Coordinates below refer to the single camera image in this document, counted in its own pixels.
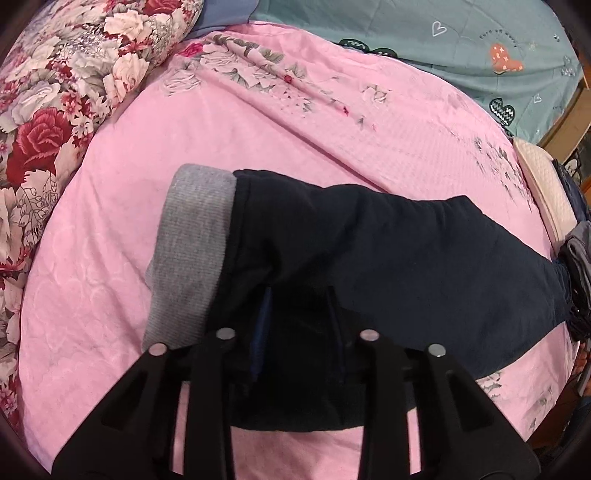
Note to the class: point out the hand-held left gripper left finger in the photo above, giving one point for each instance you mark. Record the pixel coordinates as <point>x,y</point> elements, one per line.
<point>259,323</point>

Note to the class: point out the blue pillow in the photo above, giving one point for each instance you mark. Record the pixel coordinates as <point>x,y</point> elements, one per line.
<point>226,14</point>

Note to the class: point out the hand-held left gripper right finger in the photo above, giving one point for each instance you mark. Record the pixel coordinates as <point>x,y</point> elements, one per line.
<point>336,318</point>

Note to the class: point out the teal heart print blanket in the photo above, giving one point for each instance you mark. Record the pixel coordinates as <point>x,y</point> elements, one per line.
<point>438,50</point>

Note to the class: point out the grey cloth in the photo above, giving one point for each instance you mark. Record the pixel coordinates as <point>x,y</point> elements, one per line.
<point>577,258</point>

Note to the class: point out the dark navy pants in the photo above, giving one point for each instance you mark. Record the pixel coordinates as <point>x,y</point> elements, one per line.
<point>369,240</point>

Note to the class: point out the pink floral bed sheet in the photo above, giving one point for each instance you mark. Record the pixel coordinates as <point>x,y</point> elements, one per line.
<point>286,134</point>

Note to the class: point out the cream quilted pillow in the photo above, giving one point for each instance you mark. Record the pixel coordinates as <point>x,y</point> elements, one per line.
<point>545,184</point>

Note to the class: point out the dark blue clothing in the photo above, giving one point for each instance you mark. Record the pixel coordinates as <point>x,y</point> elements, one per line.
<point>575,184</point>

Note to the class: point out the red floral quilt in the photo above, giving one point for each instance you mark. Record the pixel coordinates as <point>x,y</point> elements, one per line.
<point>55,115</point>

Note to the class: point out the wooden bed frame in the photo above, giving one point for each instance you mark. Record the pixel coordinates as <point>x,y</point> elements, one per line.
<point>570,124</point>

